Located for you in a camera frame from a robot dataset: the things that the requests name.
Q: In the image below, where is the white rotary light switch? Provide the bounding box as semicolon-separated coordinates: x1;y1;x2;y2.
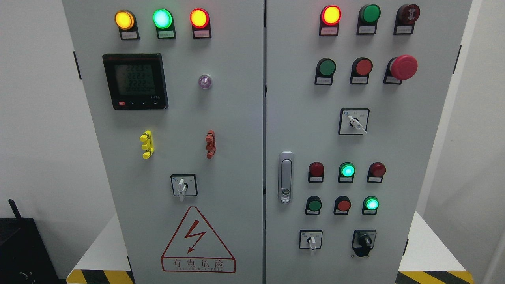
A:
170;173;198;202

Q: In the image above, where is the yellow indicator light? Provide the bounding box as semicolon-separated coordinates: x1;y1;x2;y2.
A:
115;10;140;40

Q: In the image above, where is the red terminal clip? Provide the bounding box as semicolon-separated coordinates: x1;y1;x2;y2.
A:
205;130;216;159

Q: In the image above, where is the dark red indicator left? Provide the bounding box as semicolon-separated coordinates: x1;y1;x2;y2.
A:
308;162;324;183

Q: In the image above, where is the dark red indicator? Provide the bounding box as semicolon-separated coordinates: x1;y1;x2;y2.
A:
367;162;387;183
308;162;324;183

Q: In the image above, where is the clear white indicator lamp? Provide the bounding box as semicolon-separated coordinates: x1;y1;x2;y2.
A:
198;74;212;90

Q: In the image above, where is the green push button lower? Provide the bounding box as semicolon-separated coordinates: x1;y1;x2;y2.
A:
305;196;322;215

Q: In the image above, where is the green push button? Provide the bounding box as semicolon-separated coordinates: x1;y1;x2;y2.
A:
305;196;322;215
356;4;381;35

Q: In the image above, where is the left grey cabinet door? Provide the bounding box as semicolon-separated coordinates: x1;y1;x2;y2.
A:
63;0;264;284

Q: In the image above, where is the grey cabinet door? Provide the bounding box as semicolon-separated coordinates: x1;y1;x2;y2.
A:
63;0;264;284
265;0;472;284

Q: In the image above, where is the green lit indicator middle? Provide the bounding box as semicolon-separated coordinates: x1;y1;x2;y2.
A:
338;162;355;183

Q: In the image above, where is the green push button second row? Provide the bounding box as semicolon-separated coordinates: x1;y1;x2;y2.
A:
314;58;336;86

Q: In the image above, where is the yellow terminal clip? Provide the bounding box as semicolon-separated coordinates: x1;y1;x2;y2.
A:
139;130;154;159

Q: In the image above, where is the red push button lower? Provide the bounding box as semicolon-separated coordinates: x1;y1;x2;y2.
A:
333;196;352;215

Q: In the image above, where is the right grey cabinet door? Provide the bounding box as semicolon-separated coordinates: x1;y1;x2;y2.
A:
265;0;472;284

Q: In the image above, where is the red electric hazard warning sticker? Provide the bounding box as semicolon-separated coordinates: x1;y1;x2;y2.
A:
161;206;235;273

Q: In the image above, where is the dark red indicator right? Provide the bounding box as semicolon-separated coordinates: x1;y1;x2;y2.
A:
367;162;387;183

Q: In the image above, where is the black digital power meter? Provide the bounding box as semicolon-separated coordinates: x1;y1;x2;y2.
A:
102;53;169;110

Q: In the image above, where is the red push button second row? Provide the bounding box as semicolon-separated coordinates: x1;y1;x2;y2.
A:
350;57;373;85

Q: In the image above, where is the green lit button lower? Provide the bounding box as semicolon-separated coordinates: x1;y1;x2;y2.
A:
361;196;380;215

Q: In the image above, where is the red indicator light top left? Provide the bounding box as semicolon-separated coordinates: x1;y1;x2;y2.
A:
190;8;212;39

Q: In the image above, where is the red lit indicator right door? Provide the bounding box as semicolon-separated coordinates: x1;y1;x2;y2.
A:
319;5;342;36

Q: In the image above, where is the green indicator light top left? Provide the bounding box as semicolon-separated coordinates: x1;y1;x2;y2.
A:
153;9;176;39

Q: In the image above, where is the red emergency stop button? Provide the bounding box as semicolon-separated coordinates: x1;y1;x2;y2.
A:
383;54;418;85

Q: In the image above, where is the green push button top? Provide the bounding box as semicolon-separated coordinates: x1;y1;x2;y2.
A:
356;4;381;35

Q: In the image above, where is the dark red buzzer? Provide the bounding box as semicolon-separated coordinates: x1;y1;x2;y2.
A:
393;4;420;35

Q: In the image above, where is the white platform with hazard stripes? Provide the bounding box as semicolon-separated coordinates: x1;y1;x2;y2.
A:
64;213;474;284

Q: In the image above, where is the black box with antenna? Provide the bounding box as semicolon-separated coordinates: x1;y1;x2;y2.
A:
0;199;60;284

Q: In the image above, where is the silver door handle lock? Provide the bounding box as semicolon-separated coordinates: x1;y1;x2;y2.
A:
278;151;294;204

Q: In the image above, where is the white selector switch right upper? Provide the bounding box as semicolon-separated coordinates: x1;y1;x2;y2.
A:
339;108;370;135

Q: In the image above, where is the white selector switch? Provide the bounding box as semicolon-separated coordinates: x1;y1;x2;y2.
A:
298;230;323;252
339;108;370;135

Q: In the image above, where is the white selector switch lower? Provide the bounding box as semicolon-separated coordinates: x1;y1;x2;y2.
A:
298;230;323;252

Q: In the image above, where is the black key selector switch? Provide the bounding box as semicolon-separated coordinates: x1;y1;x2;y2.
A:
352;230;377;257

